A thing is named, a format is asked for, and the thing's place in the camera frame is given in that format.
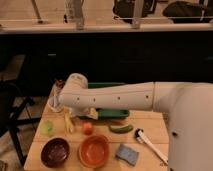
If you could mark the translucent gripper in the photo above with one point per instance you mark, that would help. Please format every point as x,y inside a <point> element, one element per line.
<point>86,112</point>

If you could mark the yellow banana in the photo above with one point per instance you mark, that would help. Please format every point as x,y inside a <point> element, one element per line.
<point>68,123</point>

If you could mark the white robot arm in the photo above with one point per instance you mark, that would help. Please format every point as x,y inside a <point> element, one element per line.
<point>189,107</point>

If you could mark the orange bowl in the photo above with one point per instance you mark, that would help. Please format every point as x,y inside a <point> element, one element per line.
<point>93,151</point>

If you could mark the purple bowl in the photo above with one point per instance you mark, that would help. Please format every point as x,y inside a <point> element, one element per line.
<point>55,152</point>

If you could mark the green plastic tray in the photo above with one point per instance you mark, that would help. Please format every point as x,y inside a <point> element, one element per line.
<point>100,113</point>

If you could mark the orange tomato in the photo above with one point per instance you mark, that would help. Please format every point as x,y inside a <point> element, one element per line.
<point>87,128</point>

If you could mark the white cup with utensil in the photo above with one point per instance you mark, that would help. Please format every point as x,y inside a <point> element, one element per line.
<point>53,102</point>

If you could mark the green cucumber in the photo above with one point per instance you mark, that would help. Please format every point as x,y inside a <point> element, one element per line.
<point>121,130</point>

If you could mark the brown jar of items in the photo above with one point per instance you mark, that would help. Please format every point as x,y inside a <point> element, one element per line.
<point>59,84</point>

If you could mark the blue sponge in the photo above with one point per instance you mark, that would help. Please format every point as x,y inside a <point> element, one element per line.
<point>127,154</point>

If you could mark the wooden table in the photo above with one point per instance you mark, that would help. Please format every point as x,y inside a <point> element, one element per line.
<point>153,124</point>

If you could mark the black chair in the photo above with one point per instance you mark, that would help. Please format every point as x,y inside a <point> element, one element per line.
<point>10,114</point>

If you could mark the white handled brush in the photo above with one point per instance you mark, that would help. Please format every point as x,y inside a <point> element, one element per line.
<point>142,138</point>

